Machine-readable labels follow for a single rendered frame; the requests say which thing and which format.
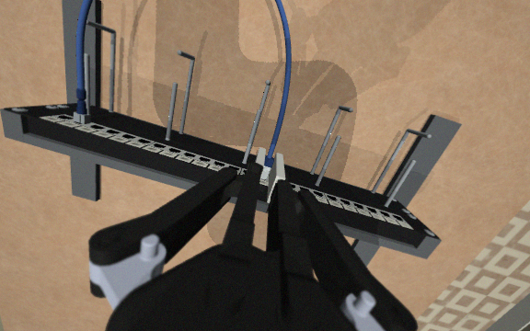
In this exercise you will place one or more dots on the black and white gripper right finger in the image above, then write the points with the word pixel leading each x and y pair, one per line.
pixel 319 245

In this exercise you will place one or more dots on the dark blue cable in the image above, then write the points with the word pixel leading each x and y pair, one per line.
pixel 80 65

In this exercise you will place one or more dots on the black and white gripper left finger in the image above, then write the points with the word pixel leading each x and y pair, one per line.
pixel 126 255

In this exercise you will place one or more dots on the white network cable plug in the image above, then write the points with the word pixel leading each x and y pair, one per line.
pixel 267 167

